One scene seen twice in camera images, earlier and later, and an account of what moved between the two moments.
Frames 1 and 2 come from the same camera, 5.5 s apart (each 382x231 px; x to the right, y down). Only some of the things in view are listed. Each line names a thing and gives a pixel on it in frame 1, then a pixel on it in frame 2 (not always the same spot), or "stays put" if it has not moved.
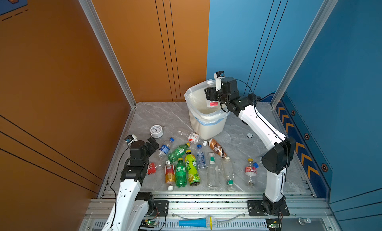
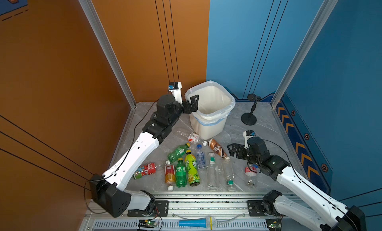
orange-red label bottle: x=170 y=176 stays put
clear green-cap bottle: x=227 y=168 stays put
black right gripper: x=210 y=94 -> x=235 y=146
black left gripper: x=151 y=150 -> x=188 y=110
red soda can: x=151 y=169 stays put
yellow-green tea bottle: x=192 y=169 stays put
